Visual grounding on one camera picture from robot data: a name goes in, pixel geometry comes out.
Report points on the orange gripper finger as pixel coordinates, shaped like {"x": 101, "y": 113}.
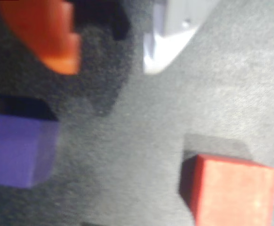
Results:
{"x": 45, "y": 30}

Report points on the blue wooden cube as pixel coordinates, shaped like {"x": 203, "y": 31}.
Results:
{"x": 14, "y": 150}

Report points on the red wooden cube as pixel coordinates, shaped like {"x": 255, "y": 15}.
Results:
{"x": 233, "y": 193}

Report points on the dark grey felt mat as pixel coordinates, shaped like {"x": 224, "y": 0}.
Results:
{"x": 132, "y": 141}

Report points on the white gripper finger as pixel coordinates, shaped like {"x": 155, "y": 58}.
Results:
{"x": 172, "y": 33}

